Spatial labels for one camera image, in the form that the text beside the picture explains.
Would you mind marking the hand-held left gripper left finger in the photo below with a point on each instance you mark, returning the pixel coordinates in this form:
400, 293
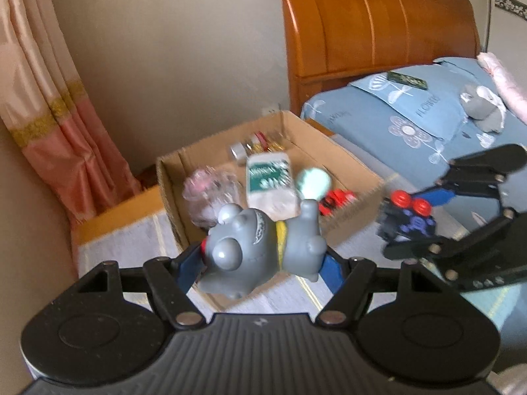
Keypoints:
191, 265

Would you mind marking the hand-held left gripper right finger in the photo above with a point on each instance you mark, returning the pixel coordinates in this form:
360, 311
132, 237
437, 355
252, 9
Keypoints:
333, 275

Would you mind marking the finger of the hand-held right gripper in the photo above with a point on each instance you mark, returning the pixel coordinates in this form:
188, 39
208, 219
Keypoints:
411, 249
436, 196

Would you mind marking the black toy with red wheels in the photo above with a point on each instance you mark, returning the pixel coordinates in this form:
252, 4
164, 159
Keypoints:
405, 222

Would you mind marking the grey hippo toy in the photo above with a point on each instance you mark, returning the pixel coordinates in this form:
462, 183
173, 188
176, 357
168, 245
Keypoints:
255, 247

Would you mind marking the light blue oval case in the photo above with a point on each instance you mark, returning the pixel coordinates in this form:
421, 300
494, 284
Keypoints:
315, 183

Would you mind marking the white box with green label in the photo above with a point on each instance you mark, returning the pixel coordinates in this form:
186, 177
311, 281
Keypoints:
267, 181

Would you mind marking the cardboard box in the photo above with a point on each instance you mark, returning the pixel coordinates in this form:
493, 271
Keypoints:
329, 148

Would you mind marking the capsule bottle with silver lid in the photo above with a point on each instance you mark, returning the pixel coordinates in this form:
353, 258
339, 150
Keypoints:
238, 151

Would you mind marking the red and black toy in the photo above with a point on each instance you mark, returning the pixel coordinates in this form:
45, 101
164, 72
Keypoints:
337, 201

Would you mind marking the pink transparent plastic piece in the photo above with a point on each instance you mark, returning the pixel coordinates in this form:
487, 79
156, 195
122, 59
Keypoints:
201, 189

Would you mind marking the blue floral pillow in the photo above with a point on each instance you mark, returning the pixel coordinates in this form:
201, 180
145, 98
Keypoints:
432, 98

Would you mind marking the grey plush toy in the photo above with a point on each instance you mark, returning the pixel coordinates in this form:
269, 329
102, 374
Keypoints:
481, 107

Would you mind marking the blue bed sheet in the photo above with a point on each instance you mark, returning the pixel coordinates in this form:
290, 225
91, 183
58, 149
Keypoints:
362, 127

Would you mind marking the dark green packet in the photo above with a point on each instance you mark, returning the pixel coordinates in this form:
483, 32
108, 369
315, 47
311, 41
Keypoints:
407, 80

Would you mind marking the pink cloth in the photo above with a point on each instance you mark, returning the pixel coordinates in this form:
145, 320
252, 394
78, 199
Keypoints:
506, 78

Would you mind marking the pink curtain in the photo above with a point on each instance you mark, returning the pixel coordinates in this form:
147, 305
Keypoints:
82, 131

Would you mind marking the wooden bed headboard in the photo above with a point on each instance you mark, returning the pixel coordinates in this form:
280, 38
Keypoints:
370, 28

